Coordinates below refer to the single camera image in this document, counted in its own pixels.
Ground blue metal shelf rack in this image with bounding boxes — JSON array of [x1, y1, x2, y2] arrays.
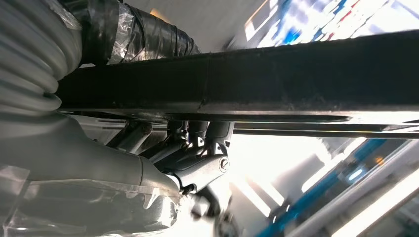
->
[[258, 138, 393, 237]]

